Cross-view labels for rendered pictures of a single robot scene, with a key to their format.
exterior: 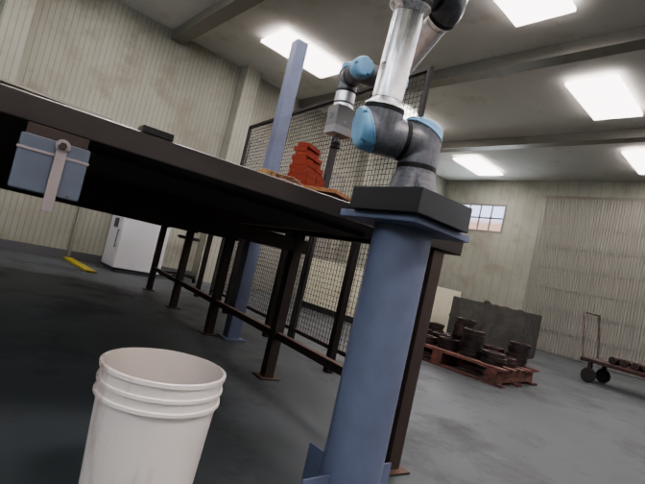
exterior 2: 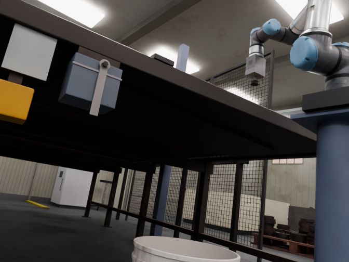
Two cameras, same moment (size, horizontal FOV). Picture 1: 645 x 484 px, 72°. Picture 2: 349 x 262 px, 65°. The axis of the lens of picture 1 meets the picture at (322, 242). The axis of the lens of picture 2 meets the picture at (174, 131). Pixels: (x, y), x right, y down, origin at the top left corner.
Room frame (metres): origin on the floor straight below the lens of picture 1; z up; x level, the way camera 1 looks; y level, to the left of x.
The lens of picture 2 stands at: (0.28, 0.36, 0.49)
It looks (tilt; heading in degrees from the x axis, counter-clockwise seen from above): 14 degrees up; 2
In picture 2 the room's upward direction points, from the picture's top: 8 degrees clockwise
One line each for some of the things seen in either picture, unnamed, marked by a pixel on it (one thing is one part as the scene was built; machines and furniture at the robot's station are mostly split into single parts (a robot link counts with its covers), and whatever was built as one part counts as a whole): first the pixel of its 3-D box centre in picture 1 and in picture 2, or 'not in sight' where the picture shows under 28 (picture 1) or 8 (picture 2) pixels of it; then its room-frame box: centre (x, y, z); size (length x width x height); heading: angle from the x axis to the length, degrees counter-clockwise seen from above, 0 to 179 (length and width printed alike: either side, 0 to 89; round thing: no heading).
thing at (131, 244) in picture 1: (139, 227); (75, 175); (6.43, 2.63, 0.67); 0.68 x 0.58 x 1.34; 131
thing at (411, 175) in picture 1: (413, 183); (341, 91); (1.28, -0.22, 0.99); 0.15 x 0.15 x 0.10
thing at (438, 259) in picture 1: (411, 356); not in sight; (1.74, -0.43, 0.43); 0.12 x 0.12 x 0.85; 34
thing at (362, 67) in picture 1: (363, 72); (271, 31); (1.53, -0.01, 1.39); 0.11 x 0.11 x 0.08; 17
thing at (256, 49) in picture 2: (345, 100); (256, 53); (1.63, 0.04, 1.32); 0.08 x 0.08 x 0.05
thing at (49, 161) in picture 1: (49, 170); (91, 86); (1.00, 0.64, 0.77); 0.14 x 0.11 x 0.18; 124
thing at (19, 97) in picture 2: not in sight; (17, 72); (0.90, 0.79, 0.74); 0.09 x 0.08 x 0.24; 124
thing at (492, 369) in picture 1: (461, 341); (306, 236); (4.72, -1.66, 0.25); 1.36 x 0.94 x 0.49; 42
